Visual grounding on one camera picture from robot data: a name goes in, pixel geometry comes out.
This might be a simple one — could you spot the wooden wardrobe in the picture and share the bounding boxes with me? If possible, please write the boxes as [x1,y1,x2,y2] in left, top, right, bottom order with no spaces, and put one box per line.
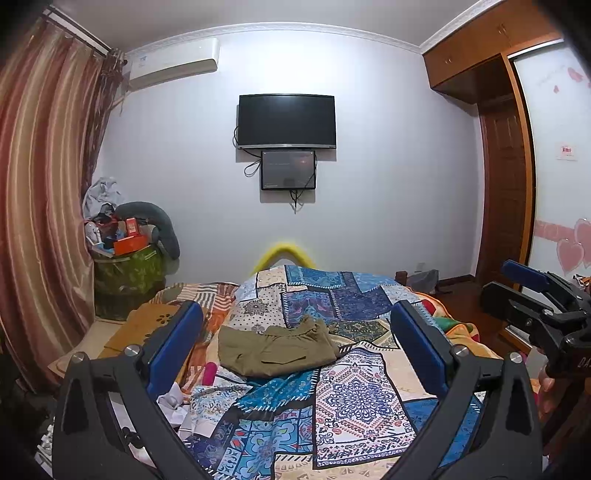
[422,1,590,284]

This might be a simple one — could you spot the grey cloth on pile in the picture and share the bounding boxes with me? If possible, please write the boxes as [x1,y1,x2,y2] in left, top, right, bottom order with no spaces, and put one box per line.
[82,177,124,219]

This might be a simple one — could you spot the olive khaki pants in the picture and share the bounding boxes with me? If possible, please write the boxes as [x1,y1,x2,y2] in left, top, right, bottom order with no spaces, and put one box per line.
[218,316,339,378]

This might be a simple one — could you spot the right hand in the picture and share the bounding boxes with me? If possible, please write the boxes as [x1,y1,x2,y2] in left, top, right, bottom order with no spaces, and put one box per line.
[538,371,558,417]

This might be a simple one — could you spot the brown cardboard box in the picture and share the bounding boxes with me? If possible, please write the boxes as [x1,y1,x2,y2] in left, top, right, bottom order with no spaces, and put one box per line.
[98,303,179,359]

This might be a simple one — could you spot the black wall television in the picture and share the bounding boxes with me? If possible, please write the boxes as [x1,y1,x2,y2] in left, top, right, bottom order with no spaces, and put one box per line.
[235,94,337,149]

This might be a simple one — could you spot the small wall monitor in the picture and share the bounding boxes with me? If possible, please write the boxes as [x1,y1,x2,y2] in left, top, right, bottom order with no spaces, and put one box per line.
[260,150,317,191]

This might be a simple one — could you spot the orange fleece blanket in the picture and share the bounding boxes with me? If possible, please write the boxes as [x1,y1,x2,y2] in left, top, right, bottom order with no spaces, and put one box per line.
[416,292,500,359]

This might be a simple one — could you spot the white crumpled cloth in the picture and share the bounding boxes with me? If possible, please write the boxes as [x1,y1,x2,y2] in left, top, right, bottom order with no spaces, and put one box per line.
[156,382,189,428]

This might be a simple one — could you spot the grey neck pillow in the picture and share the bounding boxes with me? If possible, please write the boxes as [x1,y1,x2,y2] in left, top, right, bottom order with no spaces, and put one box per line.
[114,201,180,260]

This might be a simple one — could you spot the yellow bed footboard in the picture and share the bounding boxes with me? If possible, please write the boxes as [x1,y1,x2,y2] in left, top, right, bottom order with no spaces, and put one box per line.
[252,242,317,274]

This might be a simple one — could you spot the white air conditioner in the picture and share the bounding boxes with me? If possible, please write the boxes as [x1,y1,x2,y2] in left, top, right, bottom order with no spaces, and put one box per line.
[128,38,219,91]

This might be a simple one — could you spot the wooden door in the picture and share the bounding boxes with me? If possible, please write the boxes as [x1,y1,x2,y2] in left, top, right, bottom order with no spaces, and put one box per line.
[477,100,526,285]

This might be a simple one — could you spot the blue patchwork bed sheet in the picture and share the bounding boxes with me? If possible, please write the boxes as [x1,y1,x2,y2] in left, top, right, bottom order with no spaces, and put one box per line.
[177,264,491,480]

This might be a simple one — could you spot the green storage bag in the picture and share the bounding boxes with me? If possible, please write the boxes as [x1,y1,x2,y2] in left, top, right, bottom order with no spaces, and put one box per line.
[94,246,166,321]

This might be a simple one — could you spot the striped pink curtain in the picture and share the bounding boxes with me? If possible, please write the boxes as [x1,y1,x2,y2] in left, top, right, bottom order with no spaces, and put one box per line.
[1,18,123,391]

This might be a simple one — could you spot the pink folded garment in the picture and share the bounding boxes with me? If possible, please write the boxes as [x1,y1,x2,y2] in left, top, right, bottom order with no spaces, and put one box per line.
[200,362,218,386]

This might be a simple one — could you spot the orange box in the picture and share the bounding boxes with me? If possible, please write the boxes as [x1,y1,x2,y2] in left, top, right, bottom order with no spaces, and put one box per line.
[113,235,149,256]

